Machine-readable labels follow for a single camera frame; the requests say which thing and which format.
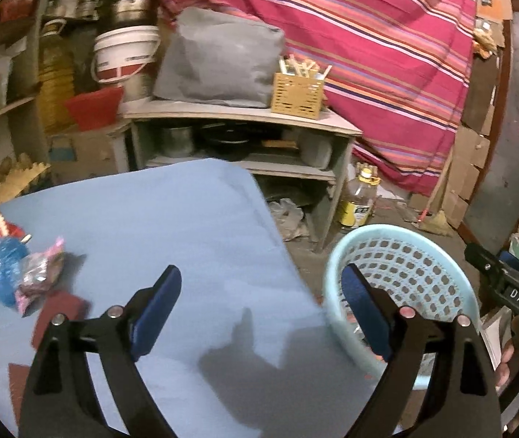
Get grey board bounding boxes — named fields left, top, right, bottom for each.
left=462, top=9, right=519, bottom=256

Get low wooden cabinet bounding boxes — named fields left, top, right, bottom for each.
left=120, top=99, right=364, bottom=251

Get yellow perforated holder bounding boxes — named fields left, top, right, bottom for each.
left=271, top=72, right=325, bottom=120

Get blue tablecloth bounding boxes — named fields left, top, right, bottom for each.
left=0, top=157, right=379, bottom=438

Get white plastic tub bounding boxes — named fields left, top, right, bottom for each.
left=299, top=134, right=334, bottom=169

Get red plastic bowl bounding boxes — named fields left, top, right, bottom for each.
left=64, top=87, right=125, bottom=132

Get beige dried ornament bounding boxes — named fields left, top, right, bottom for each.
left=472, top=27, right=500, bottom=60

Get straw broom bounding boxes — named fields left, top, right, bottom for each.
left=417, top=210, right=454, bottom=237

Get yellow oil jug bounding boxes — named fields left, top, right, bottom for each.
left=38, top=20, right=77, bottom=135

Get red plastic container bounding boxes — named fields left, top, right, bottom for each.
left=0, top=0, right=38, bottom=23

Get black frying pan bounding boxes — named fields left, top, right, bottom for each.
left=200, top=123, right=253, bottom=160

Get yellow egg carton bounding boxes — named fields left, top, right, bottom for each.
left=0, top=161, right=50, bottom=206

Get metal cooking pot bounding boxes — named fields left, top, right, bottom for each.
left=104, top=0, right=157, bottom=30

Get light blue plastic basket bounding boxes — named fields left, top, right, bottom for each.
left=322, top=224, right=481, bottom=391

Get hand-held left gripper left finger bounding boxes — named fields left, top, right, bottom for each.
left=17, top=265, right=182, bottom=438

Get red striped cloth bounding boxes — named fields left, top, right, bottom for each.
left=154, top=0, right=477, bottom=195

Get bunch of wooden sticks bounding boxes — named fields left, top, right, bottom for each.
left=279, top=54, right=333, bottom=79

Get crumpled clear plastic bag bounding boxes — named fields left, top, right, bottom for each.
left=268, top=197, right=308, bottom=242

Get wooden shelf unit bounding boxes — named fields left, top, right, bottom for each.
left=0, top=0, right=54, bottom=201

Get white plastic bucket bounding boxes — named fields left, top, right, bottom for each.
left=91, top=25, right=162, bottom=87

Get grey cushion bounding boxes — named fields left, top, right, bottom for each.
left=153, top=7, right=286, bottom=109

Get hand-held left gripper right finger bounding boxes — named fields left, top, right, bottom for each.
left=340, top=263, right=502, bottom=438

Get blue plastic bag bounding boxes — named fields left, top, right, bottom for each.
left=0, top=236, right=29, bottom=307

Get red snack wrapper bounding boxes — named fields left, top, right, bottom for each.
left=0, top=207, right=32, bottom=243

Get pink glittery packet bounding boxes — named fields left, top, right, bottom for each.
left=15, top=237, right=66, bottom=318

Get steel canister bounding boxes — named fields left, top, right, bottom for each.
left=120, top=68, right=157, bottom=103

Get stacked cardboard pieces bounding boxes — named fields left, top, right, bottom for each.
left=442, top=123, right=493, bottom=229

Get cardboard box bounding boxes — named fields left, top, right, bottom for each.
left=49, top=121, right=130, bottom=183

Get small steel pot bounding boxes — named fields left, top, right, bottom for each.
left=159, top=125, right=196, bottom=158

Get clear oil bottle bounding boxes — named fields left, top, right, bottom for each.
left=338, top=168, right=381, bottom=230

